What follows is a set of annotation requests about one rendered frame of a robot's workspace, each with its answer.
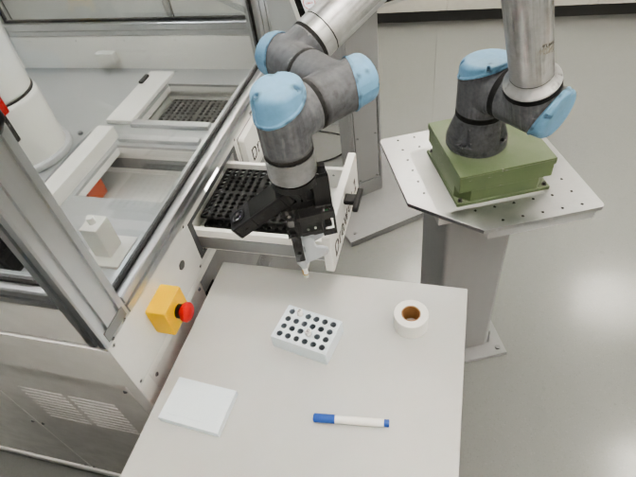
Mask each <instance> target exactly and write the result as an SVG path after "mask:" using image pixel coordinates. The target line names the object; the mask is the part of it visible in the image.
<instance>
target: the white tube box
mask: <svg viewBox="0 0 636 477"><path fill-rule="evenodd" d="M298 309H300V308H297V307H294V306H291V305H288V307H287V309H286V311H285V312H284V314H283V316H282V317H281V319H280V321H279V322H278V324H277V326H276V327H275V329H274V332H273V333H272V335H271V338H272V341H273V344H274V346H276V347H279V348H281V349H284V350H287V351H290V352H292V353H295V354H297V355H300V356H303V357H306V358H309V359H312V360H314V361H317V362H321V363H324V364H328V363H329V361H330V359H331V357H332V354H333V352H334V350H335V348H336V346H337V344H338V342H339V341H340V339H341V337H342V335H343V333H344V328H343V322H341V321H339V320H336V319H333V318H329V317H326V316H324V315H321V314H318V313H314V312H311V311H308V310H305V309H301V310H302V311H303V316H301V317H299V316H298V315H297V312H296V311H297V310H298ZM307 328H309V329H310V330H311V336H309V337H307V335H306V333H305V330H306V329H307Z"/></svg>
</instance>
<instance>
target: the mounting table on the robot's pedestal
mask: <svg viewBox="0 0 636 477"><path fill-rule="evenodd" d="M541 139H542V140H543V141H544V142H545V143H546V145H547V146H548V147H549V148H550V149H551V151H552V152H553V153H554V154H555V155H556V157H557V161H556V164H554V168H553V171H552V175H550V176H545V177H543V179H544V180H545V181H546V182H547V184H548V185H549V186H550V187H549V189H545V190H544V192H545V193H543V194H539V195H534V196H529V197H524V198H519V199H515V200H510V201H505V202H500V203H492V204H487V205H482V206H477V207H472V208H468V209H463V210H458V211H453V212H449V213H444V214H439V213H438V211H437V209H436V207H435V205H434V203H433V200H432V198H431V196H430V194H429V192H428V190H427V188H426V187H425V185H424V183H423V181H422V179H421V177H420V175H419V173H418V171H417V169H416V167H415V164H414V162H413V160H412V158H411V156H410V154H409V152H408V151H411V150H420V149H425V148H429V147H431V146H432V145H431V143H430V141H429V131H424V132H415V133H409V134H404V135H400V136H395V137H390V138H385V139H381V141H380V146H381V148H382V150H383V152H384V155H385V157H386V159H387V162H388V164H389V166H390V168H391V170H392V172H393V174H394V176H395V179H396V181H397V184H398V187H399V189H400V191H401V193H402V196H403V198H404V200H405V202H406V204H407V206H408V207H411V208H413V209H415V210H418V211H421V212H424V213H427V214H429V215H432V216H435V217H437V218H439V219H442V220H445V221H450V222H452V223H455V224H458V225H461V226H463V227H466V228H468V229H471V230H474V231H476V232H479V233H482V234H487V233H488V235H487V238H488V239H492V238H496V237H501V236H506V235H511V234H516V233H520V232H525V231H529V230H534V229H539V228H543V227H548V226H553V225H558V224H562V223H567V222H572V221H581V220H585V219H589V218H593V215H594V214H595V211H599V210H602V209H603V207H604V204H603V202H602V201H601V200H600V199H599V198H598V197H597V195H596V194H595V193H594V192H593V191H592V190H591V188H590V187H589V186H588V185H587V184H586V183H585V182H584V180H583V179H582V178H581V177H580V176H579V175H578V174H577V172H576V171H575V170H574V169H573V168H572V167H571V165H570V164H569V163H568V162H567V161H566V160H565V158H564V157H563V156H562V155H561V154H560V153H559V152H558V150H557V149H556V148H555V147H554V146H553V145H552V143H551V142H550V141H549V140H548V139H547V138H546V137H545V138H541Z"/></svg>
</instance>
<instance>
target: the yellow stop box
mask: <svg viewBox="0 0 636 477"><path fill-rule="evenodd" d="M185 302H187V301H186V298H185V296H184V294H183V292H182V290H181V288H180V287H178V286H171V285H164V284H161V285H160V286H159V288H158V290H157V291H156V293H155V295H154V296H153V298H152V299H151V301H150V304H149V305H148V307H147V309H146V311H145V312H146V314H147V316H148V318H149V319H150V322H151V323H152V325H153V326H154V328H155V330H156V331H157V332H160V333H166V334H172V335H176V334H177V332H178V330H179V328H180V326H181V324H182V321H181V319H180V316H179V308H180V307H181V306H182V305H183V303H185Z"/></svg>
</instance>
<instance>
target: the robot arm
mask: <svg viewBox="0 0 636 477"><path fill-rule="evenodd" d="M386 1H387V0H318V1H317V2H316V3H315V4H314V5H313V6H312V7H311V8H310V9H309V10H308V11H307V12H306V13H305V14H304V15H303V16H302V17H301V18H300V19H299V20H298V21H297V22H296V23H295V24H294V25H293V26H292V27H290V28H289V29H288V30H287V31H286V32H285V31H278V30H275V31H271V32H268V33H266V34H265V35H264V36H263V37H262V38H261V39H260V40H259V42H258V43H257V46H256V53H255V59H256V65H257V67H258V70H260V72H261V73H263V74H264V75H265V76H263V77H261V78H259V79H258V80H257V81H256V82H255V83H254V84H253V85H252V87H251V89H250V94H249V96H250V104H251V109H252V118H253V121H254V124H255V126H256V130H257V134H258V138H259V142H260V146H261V149H262V153H263V156H264V161H265V165H266V169H267V172H268V176H269V179H270V181H271V182H272V184H271V185H269V186H268V187H267V188H265V189H264V190H263V191H261V192H260V193H258V194H257V195H256V196H255V197H254V198H253V199H251V200H250V201H248V202H247V203H245V204H244V205H243V206H241V207H240V208H238V209H237V210H236V211H234V212H233V213H232V214H231V215H230V222H231V231H232V232H234V233H235V234H236V235H238V236H239V237H240V238H242V239H243V238H245V237H246V236H248V235H249V234H250V233H252V232H253V231H255V230H256V229H257V228H258V227H259V226H261V225H262V224H264V223H265V222H266V221H268V220H270V219H271V218H273V217H274V216H275V215H277V214H278V213H281V216H282V217H284V221H285V224H286V229H287V233H288V237H289V239H291V241H292V245H293V249H294V253H295V257H296V261H297V264H298V265H299V266H300V267H302V268H303V269H307V265H308V263H309V262H311V261H313V260H315V259H317V258H319V257H322V256H325V255H327V254H328V252H329V249H328V247H327V246H323V245H317V244H315V242H314V241H315V240H317V239H320V238H321V237H322V236H327V235H332V234H336V233H338V231H337V224H336V218H335V211H334V208H333V205H332V200H331V194H330V187H329V180H328V175H327V171H326V168H325V164H324V162H318V163H316V158H315V153H314V147H313V140H312V135H313V134H314V133H317V132H319V131H321V130H322V129H324V128H325V127H327V126H329V125H331V124H333V123H334V122H336V121H338V120H340V119H342V118H343V117H345V116H347V115H350V114H352V113H353V112H355V111H356V112H358V111H359V110H360V109H361V107H363V106H364V105H366V104H367V103H369V102H371V101H372V100H374V99H375V98H376V96H377V95H378V93H379V89H380V84H379V75H378V72H377V70H376V68H375V66H374V64H373V63H372V62H371V61H370V60H369V59H368V58H367V57H366V56H364V55H363V54H361V53H353V54H351V55H349V56H343V57H342V58H341V59H340V60H336V59H334V58H332V57H330V56H331V55H332V54H333V53H334V52H335V51H336V50H337V49H338V48H339V47H340V46H341V45H342V44H343V43H344V42H345V41H346V40H347V39H348V38H349V37H350V36H351V35H352V34H353V33H354V32H355V31H356V30H357V29H358V28H359V27H360V26H361V25H362V24H363V23H364V22H365V21H366V20H367V19H368V18H369V17H370V16H371V15H372V14H373V13H374V12H375V11H376V10H377V9H378V8H380V7H381V6H382V5H383V4H384V3H385V2H386ZM501 3H502V12H503V29H504V37H505V47H506V50H503V49H498V48H489V49H483V50H478V51H475V52H472V53H470V54H468V55H466V57H465V58H464V59H463V60H461V62H460V65H459V72H458V75H457V78H458V81H457V93H456V104H455V114H454V116H453V118H452V120H451V122H450V125H449V127H448V129H447V133H446V144H447V146H448V147H449V149H450V150H451V151H453V152H454V153H456V154H458V155H461V156H464V157H467V158H475V159H480V158H487V157H491V156H494V155H496V154H498V153H500V152H501V151H503V150H504V148H505V147H506V144H507V138H508V131H507V128H506V124H508V125H510V126H512V127H514V128H516V129H519V130H521V131H523V132H525V133H526V134H528V135H533V136H535V137H537V138H545V137H548V136H549V135H551V134H552V133H554V132H555V131H556V130H557V129H558V128H559V127H560V125H561V124H562V123H563V122H564V120H565V119H566V117H567V116H568V114H569V113H570V111H571V110H572V108H573V106H574V102H575V99H576V91H575V89H572V87H571V86H565V85H564V84H563V72H562V69H561V67H560V66H559V65H558V64H557V63H555V0H501ZM316 173H318V174H316ZM329 208H330V209H329ZM330 218H333V221H334V228H330V229H327V228H328V227H329V226H332V221H331V219H330ZM304 246H305V249H304V248H303V247H304Z"/></svg>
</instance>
